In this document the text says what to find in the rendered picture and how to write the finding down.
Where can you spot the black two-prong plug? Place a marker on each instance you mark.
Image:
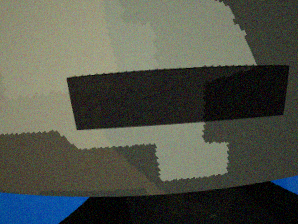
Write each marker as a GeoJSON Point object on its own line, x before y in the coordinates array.
{"type": "Point", "coordinates": [200, 207]}

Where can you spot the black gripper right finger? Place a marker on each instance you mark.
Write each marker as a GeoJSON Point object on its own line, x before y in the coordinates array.
{"type": "Point", "coordinates": [264, 203]}

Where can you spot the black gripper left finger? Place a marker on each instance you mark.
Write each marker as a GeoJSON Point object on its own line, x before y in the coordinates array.
{"type": "Point", "coordinates": [101, 210]}

